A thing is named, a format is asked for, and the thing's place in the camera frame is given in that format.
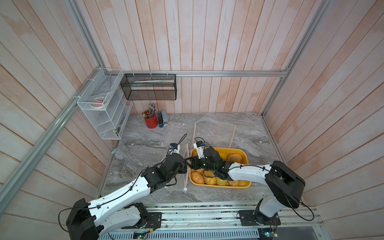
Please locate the brown potato front left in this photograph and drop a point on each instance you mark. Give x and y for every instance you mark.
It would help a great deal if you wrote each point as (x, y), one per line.
(197, 178)

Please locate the blue black stapler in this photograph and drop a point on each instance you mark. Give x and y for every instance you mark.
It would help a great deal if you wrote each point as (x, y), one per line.
(160, 120)

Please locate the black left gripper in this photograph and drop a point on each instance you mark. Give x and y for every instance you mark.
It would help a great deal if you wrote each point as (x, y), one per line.
(183, 169)

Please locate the clear zipper bag pink dots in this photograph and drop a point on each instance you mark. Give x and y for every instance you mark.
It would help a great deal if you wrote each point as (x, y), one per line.
(215, 134)

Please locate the red pen cup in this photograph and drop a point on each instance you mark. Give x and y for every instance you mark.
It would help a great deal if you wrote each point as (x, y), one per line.
(152, 122)

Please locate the yellow potato front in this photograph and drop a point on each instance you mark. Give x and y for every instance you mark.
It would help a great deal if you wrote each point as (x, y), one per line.
(209, 178)

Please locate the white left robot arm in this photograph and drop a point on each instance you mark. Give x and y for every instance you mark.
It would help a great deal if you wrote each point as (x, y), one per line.
(87, 220)

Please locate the clear zipper bag pink zip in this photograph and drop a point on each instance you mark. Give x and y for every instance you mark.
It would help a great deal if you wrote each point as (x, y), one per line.
(172, 182)

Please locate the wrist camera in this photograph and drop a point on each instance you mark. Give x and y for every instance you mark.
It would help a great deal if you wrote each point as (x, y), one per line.
(174, 148)
(199, 146)

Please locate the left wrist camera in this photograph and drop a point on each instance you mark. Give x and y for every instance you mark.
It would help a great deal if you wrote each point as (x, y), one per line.
(174, 148)

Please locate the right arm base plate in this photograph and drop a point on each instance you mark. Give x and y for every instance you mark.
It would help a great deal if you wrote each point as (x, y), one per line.
(256, 218)

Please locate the brown potato back right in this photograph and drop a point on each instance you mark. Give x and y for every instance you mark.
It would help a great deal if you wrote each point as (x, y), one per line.
(235, 157)

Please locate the tape roll on shelf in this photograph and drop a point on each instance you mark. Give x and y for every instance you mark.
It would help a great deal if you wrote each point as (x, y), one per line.
(99, 102)

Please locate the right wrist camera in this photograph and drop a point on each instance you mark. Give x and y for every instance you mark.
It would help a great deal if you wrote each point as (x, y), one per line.
(199, 146)

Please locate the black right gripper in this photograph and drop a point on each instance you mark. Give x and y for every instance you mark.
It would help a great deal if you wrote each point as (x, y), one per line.
(195, 161)

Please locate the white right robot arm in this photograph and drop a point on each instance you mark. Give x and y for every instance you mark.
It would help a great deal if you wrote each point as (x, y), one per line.
(286, 186)

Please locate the brown potato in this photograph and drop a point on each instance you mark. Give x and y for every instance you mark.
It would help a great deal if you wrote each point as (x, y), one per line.
(197, 178)
(235, 157)

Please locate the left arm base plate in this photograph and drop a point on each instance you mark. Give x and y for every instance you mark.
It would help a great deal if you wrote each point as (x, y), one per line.
(147, 220)

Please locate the black mesh wall basket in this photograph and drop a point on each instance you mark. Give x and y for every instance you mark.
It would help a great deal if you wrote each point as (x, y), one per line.
(149, 87)

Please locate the white wire shelf rack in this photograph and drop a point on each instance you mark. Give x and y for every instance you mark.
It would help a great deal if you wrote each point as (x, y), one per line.
(110, 122)

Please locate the yellow plastic tray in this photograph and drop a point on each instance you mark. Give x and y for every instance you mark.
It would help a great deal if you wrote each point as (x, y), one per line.
(224, 152)

